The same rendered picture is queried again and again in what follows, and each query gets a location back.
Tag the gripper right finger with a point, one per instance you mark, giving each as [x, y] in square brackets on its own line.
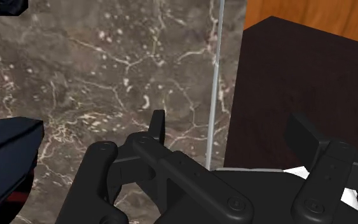
[324, 180]

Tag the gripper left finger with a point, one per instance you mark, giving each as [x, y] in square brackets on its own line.
[194, 183]

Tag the dark maroon robot stand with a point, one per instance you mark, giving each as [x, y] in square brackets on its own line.
[293, 77]

